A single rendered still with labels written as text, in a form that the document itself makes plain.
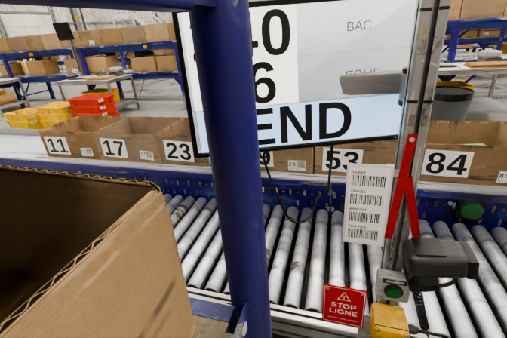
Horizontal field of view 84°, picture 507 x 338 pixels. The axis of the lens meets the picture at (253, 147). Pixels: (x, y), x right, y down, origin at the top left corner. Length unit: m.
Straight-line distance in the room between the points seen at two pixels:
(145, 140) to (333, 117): 1.10
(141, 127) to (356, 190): 1.52
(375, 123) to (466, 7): 5.34
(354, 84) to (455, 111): 3.45
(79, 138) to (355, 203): 1.54
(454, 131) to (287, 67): 1.13
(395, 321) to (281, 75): 0.60
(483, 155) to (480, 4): 4.81
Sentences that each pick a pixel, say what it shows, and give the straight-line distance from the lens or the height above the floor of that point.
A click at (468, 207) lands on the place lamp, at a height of 0.83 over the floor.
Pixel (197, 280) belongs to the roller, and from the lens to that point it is 1.05.
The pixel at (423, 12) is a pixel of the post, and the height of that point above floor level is 1.51.
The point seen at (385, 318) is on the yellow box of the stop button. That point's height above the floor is 0.88.
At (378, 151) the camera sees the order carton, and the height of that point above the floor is 1.01.
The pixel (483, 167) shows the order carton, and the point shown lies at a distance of 1.36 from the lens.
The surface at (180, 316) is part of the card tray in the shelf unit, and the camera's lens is 0.18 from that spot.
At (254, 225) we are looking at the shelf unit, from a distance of 0.17.
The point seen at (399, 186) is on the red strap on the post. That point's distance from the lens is 0.62.
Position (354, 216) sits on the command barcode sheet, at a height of 1.12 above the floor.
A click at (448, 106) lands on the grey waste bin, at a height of 0.51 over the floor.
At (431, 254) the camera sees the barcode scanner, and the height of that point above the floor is 1.09.
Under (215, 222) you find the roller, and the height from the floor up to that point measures 0.75.
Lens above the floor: 1.50
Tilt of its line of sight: 23 degrees down
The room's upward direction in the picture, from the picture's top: 5 degrees counter-clockwise
